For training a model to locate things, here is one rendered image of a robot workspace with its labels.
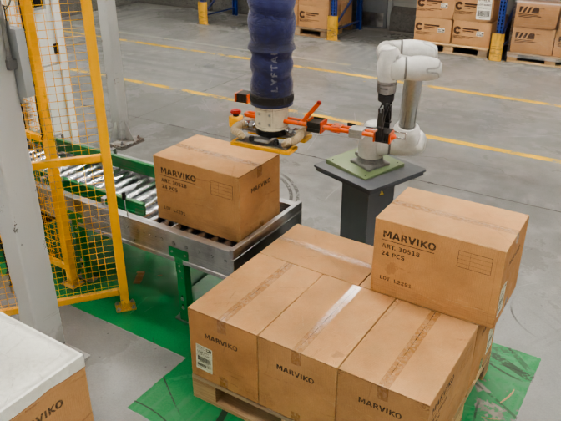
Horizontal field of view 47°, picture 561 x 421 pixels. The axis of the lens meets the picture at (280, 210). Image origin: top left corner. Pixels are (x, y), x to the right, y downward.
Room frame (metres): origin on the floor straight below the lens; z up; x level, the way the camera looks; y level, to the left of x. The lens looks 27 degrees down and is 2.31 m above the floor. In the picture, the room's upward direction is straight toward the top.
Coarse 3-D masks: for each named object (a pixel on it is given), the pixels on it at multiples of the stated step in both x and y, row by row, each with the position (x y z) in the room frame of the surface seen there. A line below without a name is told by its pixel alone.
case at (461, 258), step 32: (416, 192) 2.91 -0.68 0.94; (384, 224) 2.62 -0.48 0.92; (416, 224) 2.57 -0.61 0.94; (448, 224) 2.57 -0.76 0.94; (480, 224) 2.57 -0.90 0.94; (512, 224) 2.57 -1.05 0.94; (384, 256) 2.61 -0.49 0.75; (416, 256) 2.53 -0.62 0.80; (448, 256) 2.45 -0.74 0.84; (480, 256) 2.38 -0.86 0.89; (512, 256) 2.44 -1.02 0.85; (384, 288) 2.60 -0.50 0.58; (416, 288) 2.52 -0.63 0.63; (448, 288) 2.44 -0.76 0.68; (480, 288) 2.37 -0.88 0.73; (512, 288) 2.58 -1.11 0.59; (480, 320) 2.36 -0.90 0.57
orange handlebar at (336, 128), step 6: (246, 114) 3.21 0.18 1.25; (252, 114) 3.20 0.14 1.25; (288, 120) 3.11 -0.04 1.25; (294, 120) 3.11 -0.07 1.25; (324, 126) 3.03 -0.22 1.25; (330, 126) 3.02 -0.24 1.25; (336, 126) 3.01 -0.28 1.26; (342, 126) 3.03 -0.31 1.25; (348, 126) 3.02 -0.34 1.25; (336, 132) 3.00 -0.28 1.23; (342, 132) 2.99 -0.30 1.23; (348, 132) 2.97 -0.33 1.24; (366, 132) 2.94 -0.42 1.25; (372, 132) 2.96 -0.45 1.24
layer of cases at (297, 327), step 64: (256, 256) 2.96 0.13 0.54; (320, 256) 2.96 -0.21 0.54; (192, 320) 2.48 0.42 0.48; (256, 320) 2.40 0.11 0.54; (320, 320) 2.40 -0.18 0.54; (384, 320) 2.40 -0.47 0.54; (448, 320) 2.40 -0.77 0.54; (256, 384) 2.29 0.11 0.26; (320, 384) 2.11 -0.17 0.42; (384, 384) 1.97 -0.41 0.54; (448, 384) 2.05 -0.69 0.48
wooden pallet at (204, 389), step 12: (480, 372) 2.54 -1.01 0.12; (204, 384) 2.46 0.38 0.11; (216, 384) 2.42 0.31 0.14; (204, 396) 2.46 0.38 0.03; (216, 396) 2.43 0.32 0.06; (228, 396) 2.47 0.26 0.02; (240, 396) 2.34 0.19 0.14; (228, 408) 2.38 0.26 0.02; (240, 408) 2.38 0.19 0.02; (252, 408) 2.38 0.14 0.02; (264, 408) 2.26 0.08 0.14; (252, 420) 2.31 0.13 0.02; (264, 420) 2.31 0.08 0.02; (276, 420) 2.31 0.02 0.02; (288, 420) 2.19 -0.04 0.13; (456, 420) 2.24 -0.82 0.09
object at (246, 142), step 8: (232, 144) 3.12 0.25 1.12; (240, 144) 3.10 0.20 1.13; (248, 144) 3.09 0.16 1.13; (256, 144) 3.08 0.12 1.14; (264, 144) 3.08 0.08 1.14; (272, 144) 3.08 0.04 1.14; (280, 144) 3.08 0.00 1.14; (272, 152) 3.02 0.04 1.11; (280, 152) 3.00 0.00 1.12; (288, 152) 2.99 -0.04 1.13
